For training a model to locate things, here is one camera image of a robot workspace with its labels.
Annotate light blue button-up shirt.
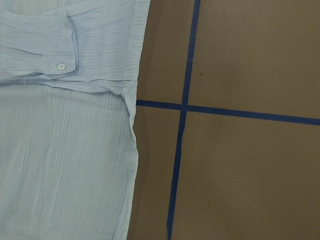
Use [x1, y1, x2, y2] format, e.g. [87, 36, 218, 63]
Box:
[0, 0, 150, 240]

